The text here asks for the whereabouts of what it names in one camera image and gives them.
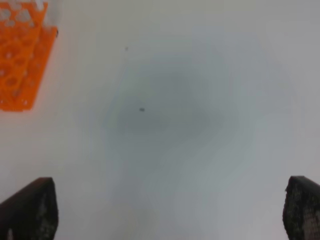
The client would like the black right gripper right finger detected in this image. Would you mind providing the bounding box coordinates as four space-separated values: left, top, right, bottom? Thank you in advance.
282 176 320 240

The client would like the orange test tube rack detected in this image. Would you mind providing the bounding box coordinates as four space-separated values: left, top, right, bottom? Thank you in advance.
0 0 58 112

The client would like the teal-capped tube rightmost back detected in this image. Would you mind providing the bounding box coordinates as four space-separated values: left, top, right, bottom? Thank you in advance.
33 0 54 28

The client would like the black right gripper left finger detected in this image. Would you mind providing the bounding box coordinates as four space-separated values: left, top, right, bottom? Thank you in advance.
0 177 59 240

